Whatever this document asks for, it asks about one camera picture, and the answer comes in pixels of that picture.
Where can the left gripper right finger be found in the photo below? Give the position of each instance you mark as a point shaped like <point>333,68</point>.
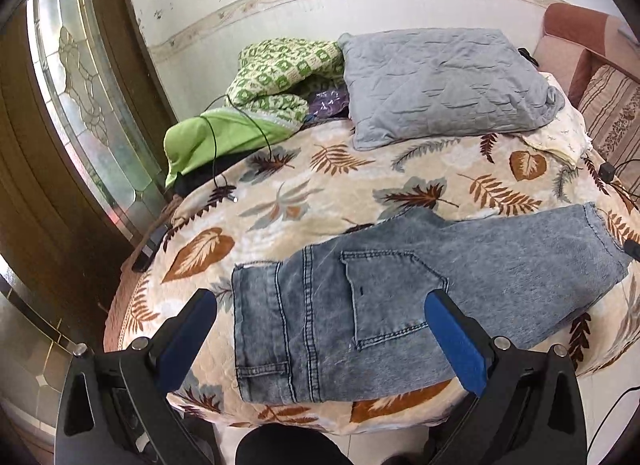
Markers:
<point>522,407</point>

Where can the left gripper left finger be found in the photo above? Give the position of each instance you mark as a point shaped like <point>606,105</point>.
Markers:
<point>114,407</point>

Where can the grey-blue denim pants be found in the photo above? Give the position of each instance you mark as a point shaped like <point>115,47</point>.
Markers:
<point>344,320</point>

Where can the black power adapter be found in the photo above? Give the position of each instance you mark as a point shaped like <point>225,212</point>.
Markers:
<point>607,172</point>

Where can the brown door with glass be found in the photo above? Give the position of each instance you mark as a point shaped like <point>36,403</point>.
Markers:
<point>83,117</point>

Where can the leaf-patterned bed cover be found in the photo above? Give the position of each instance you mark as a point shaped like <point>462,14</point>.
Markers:
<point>320,187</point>

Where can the cream white pillow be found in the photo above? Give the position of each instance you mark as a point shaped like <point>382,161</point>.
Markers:
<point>565,137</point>

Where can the striped brown cushion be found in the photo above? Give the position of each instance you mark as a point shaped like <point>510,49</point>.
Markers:
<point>610,106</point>

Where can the green patterned blanket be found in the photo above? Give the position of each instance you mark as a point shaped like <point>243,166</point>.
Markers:
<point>265,103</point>

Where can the grey quilted pillow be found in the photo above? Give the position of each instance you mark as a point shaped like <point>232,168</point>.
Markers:
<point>411,84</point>

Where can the small black object on ledge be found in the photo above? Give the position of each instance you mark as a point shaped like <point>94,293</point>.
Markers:
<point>525,54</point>

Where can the purple patterned cloth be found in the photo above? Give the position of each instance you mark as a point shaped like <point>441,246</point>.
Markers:
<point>329,103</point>

